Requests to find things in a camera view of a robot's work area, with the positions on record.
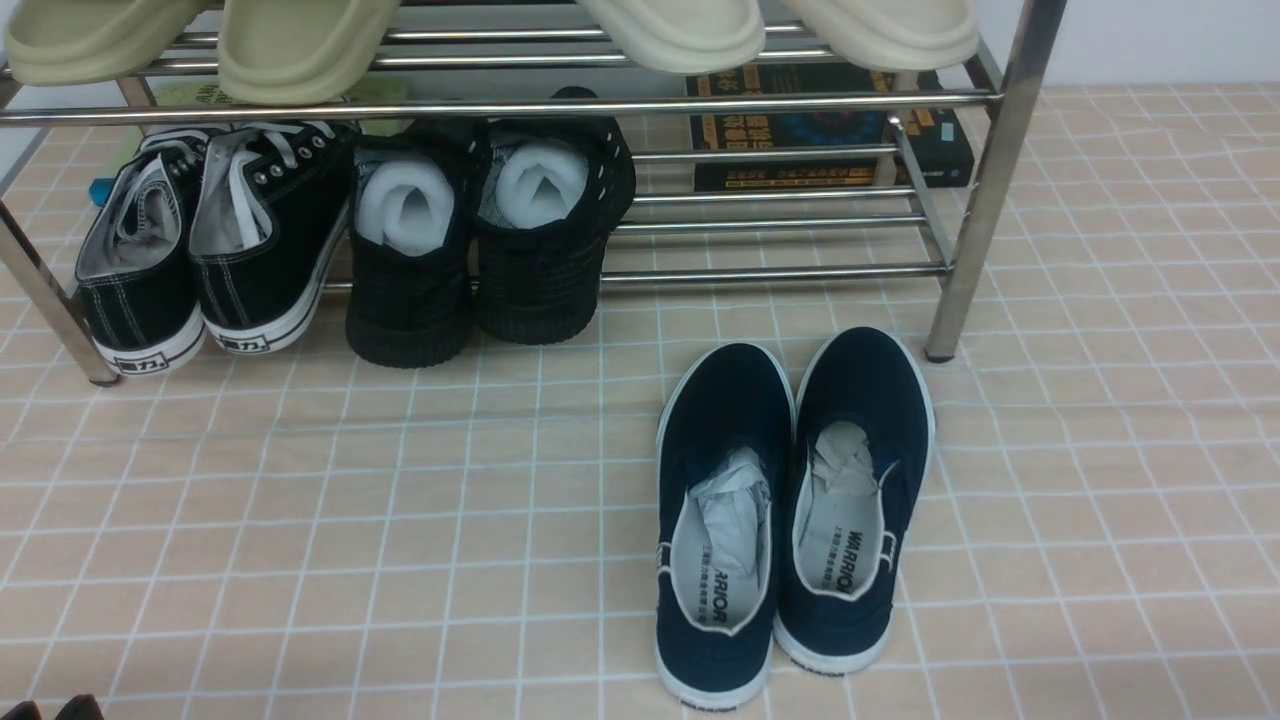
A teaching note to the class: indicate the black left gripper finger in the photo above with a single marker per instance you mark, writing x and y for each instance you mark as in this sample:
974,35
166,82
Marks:
23,711

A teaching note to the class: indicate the cream slipper far right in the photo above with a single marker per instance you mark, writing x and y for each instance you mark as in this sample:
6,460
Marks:
893,36

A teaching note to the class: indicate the navy slip-on shoe right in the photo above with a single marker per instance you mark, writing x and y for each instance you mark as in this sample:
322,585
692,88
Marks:
865,432

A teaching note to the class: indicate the black book with orange text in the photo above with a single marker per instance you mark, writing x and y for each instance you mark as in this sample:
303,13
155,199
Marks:
941,147

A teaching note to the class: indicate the steel shoe rack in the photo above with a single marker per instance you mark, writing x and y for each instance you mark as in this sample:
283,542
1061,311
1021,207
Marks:
1009,95

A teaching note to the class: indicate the black ribbed shoe right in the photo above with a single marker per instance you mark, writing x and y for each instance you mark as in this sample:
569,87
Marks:
552,192

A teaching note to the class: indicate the black ribbed shoe left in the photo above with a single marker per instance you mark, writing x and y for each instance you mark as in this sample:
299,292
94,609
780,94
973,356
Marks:
414,198

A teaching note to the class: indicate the olive green slipper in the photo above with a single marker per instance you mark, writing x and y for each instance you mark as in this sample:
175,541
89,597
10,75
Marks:
52,43
298,52

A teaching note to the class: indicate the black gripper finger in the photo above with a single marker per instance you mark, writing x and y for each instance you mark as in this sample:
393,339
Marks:
80,707

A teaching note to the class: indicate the olive green slipper far left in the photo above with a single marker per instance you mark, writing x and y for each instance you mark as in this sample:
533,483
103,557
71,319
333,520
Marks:
52,43

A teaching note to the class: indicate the black ribbed shoe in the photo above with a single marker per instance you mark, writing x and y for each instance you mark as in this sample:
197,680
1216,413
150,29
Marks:
414,198
552,192

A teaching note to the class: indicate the navy slip-on shoe left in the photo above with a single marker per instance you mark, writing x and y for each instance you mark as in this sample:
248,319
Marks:
724,442

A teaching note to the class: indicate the green book behind rack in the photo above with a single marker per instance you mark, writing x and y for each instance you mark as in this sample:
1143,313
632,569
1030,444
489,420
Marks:
374,90

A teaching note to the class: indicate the navy slip-on shoe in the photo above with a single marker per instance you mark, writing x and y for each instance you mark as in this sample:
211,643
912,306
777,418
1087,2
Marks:
865,432
724,442

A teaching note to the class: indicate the black canvas sneaker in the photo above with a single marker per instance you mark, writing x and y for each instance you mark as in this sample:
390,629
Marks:
274,204
138,293

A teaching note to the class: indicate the cream slipper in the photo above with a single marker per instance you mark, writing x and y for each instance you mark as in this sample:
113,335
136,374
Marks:
686,38
893,36

